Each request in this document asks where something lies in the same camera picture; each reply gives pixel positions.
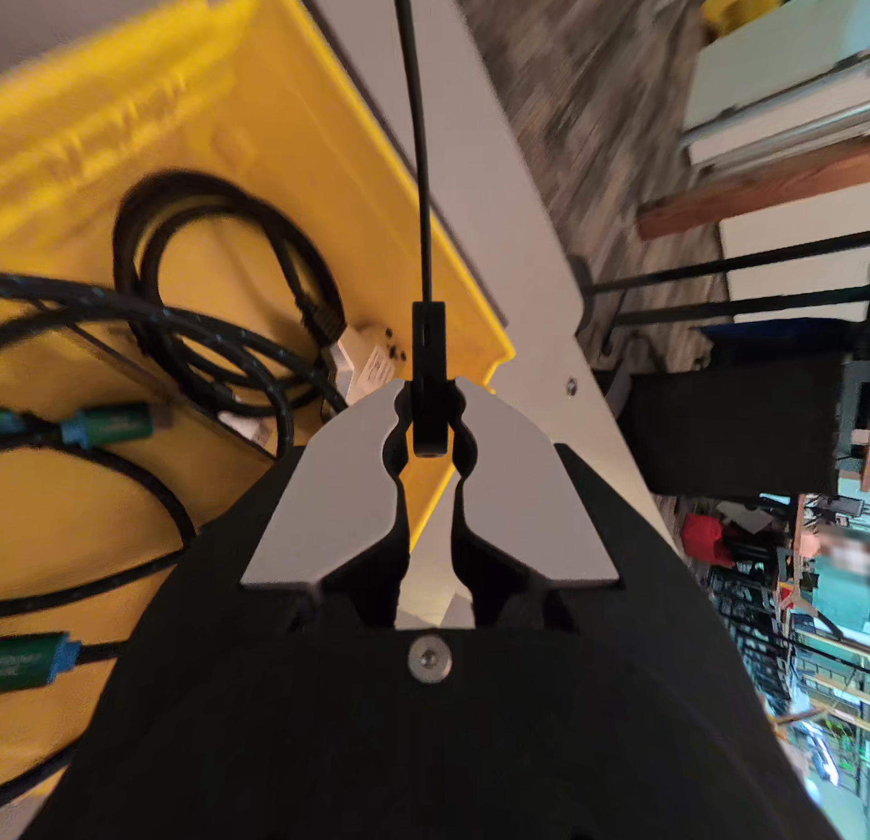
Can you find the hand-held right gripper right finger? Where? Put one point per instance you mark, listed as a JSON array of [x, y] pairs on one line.
[[530, 507]]

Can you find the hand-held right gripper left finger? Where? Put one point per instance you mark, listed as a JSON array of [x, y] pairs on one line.
[[326, 507]]

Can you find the black hdmi adapter hub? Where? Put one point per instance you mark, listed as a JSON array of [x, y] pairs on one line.
[[429, 377]]

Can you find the yellow plastic bin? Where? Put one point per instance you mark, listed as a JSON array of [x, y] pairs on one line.
[[258, 139]]

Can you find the black bin divider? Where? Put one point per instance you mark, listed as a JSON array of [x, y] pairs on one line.
[[204, 418]]

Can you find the red plastic bin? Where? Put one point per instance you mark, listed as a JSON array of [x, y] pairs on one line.
[[703, 541]]

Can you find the black pole stand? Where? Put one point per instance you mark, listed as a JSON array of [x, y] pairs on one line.
[[747, 262]]

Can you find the wooden beam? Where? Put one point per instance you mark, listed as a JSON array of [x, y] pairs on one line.
[[747, 194]]

